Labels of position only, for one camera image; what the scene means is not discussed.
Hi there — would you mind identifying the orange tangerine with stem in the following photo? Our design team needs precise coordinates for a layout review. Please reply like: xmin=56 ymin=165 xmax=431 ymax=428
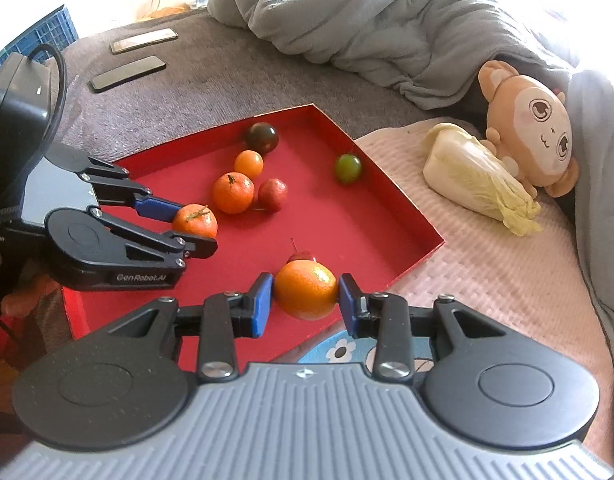
xmin=212 ymin=171 xmax=255 ymax=214

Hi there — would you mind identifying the red apple with stem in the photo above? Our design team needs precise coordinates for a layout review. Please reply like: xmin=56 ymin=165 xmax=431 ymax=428
xmin=287 ymin=238 xmax=318 ymax=263

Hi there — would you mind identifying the large orange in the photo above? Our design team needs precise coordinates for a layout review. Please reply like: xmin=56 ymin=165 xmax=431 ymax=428
xmin=273 ymin=260 xmax=338 ymax=321

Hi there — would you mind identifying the grey sofa cover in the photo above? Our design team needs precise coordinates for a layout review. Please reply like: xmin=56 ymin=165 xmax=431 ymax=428
xmin=36 ymin=8 xmax=433 ymax=340

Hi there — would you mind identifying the black phone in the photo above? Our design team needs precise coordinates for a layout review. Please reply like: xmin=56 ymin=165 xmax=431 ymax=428
xmin=89 ymin=55 xmax=167 ymax=93

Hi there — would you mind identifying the pink quilted mat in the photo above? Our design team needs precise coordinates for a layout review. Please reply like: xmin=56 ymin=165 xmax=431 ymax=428
xmin=357 ymin=119 xmax=614 ymax=465

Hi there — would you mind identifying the small orange tomato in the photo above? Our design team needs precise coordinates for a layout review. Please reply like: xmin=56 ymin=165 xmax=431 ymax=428
xmin=234 ymin=150 xmax=264 ymax=180

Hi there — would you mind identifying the light-coloured phone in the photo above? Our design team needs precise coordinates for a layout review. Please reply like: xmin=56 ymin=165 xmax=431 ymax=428
xmin=109 ymin=28 xmax=179 ymax=55

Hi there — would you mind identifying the blue plastic crate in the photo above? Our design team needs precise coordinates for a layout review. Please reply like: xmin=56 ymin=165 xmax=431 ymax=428
xmin=0 ymin=6 xmax=79 ymax=68

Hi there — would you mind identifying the dark purple tomato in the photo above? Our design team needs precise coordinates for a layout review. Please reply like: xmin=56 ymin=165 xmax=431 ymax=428
xmin=245 ymin=122 xmax=280 ymax=156

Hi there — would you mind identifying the blue bear plate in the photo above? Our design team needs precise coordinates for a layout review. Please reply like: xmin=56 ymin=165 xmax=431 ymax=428
xmin=298 ymin=330 xmax=435 ymax=372

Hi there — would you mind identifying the small red apple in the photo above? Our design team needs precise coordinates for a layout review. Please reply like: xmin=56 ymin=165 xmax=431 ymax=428
xmin=258 ymin=178 xmax=288 ymax=212

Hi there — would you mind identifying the red cardboard tray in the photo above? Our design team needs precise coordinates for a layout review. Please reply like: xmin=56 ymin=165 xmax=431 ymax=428
xmin=63 ymin=105 xmax=444 ymax=370

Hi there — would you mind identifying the napa cabbage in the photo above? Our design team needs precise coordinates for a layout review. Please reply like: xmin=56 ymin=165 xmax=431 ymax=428
xmin=422 ymin=122 xmax=542 ymax=236

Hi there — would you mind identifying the green tomato far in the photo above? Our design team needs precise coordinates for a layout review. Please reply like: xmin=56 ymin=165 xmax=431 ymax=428
xmin=335 ymin=154 xmax=362 ymax=184

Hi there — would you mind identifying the monkey plush toy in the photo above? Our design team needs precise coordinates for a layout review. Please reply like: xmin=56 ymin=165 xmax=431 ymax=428
xmin=478 ymin=61 xmax=579 ymax=198

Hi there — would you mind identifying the grey-blue blanket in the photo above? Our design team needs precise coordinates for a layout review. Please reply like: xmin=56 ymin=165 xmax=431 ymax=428
xmin=208 ymin=0 xmax=614 ymax=356

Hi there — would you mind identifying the black cable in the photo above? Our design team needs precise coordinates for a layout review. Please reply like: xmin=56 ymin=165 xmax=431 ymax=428
xmin=10 ymin=42 xmax=70 ymax=201

